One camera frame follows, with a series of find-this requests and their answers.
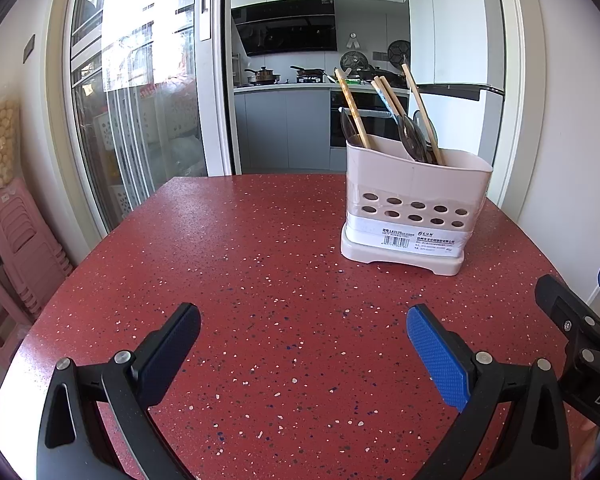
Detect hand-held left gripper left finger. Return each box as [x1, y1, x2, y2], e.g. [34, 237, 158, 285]
[36, 302, 202, 480]

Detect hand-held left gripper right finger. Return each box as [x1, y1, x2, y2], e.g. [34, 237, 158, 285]
[406, 304, 573, 480]

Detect beige plastic utensil holder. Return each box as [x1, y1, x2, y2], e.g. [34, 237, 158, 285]
[340, 133, 493, 278]

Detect dark grey spoon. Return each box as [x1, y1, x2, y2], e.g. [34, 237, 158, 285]
[412, 108, 443, 165]
[400, 114, 431, 163]
[340, 108, 366, 148]

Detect plain wooden chopstick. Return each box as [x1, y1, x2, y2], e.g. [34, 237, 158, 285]
[334, 68, 371, 150]
[377, 76, 416, 126]
[401, 63, 447, 167]

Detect blue patterned chopstick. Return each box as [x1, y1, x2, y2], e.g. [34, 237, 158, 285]
[371, 79, 411, 131]

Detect single pink stool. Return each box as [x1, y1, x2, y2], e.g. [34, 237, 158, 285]
[0, 272, 33, 366]

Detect stack of pink stools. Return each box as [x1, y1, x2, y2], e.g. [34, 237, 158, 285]
[0, 177, 73, 316]

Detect black built-in oven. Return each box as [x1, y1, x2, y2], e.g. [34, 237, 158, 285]
[329, 91, 411, 150]

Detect glass sliding door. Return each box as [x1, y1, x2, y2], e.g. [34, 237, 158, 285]
[62, 0, 236, 241]

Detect grey base cabinets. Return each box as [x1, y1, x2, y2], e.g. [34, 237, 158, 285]
[233, 89, 331, 173]

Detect bag of pale balls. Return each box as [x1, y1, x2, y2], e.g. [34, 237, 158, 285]
[0, 100, 21, 188]

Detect brass cooking pot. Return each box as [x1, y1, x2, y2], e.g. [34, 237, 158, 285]
[245, 66, 282, 85]

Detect white refrigerator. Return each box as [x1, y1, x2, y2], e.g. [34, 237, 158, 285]
[407, 0, 507, 171]

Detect black desk fan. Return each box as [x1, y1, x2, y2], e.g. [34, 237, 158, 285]
[386, 40, 412, 68]
[340, 50, 367, 78]

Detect black range hood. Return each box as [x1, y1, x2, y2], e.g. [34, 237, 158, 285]
[231, 0, 337, 57]

